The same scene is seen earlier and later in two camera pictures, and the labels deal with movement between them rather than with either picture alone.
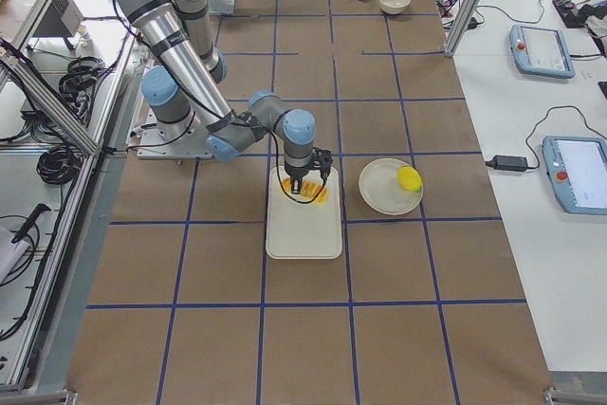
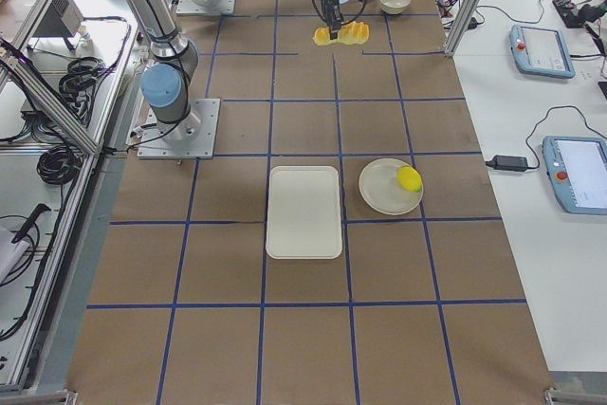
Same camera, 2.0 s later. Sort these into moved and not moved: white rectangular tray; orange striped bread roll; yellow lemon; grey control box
Moved: orange striped bread roll
Not moved: white rectangular tray; grey control box; yellow lemon
